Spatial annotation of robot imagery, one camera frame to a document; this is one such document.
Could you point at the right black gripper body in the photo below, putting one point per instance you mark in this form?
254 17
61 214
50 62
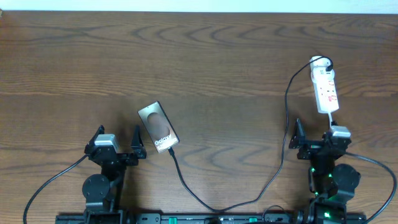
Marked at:
311 148

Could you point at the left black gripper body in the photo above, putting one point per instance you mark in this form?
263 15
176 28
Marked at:
127 161

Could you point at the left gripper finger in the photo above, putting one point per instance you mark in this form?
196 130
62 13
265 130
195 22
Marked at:
90 147
137 145

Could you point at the Galaxy S25 Ultra smartphone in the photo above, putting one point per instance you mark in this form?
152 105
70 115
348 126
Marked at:
159 127

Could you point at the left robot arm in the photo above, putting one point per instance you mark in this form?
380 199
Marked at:
103 191

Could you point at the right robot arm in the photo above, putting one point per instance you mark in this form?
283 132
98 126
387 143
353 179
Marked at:
333 185

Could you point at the white power strip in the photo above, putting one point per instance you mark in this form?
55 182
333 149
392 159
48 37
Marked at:
322 76

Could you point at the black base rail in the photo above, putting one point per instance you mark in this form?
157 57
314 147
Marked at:
156 218

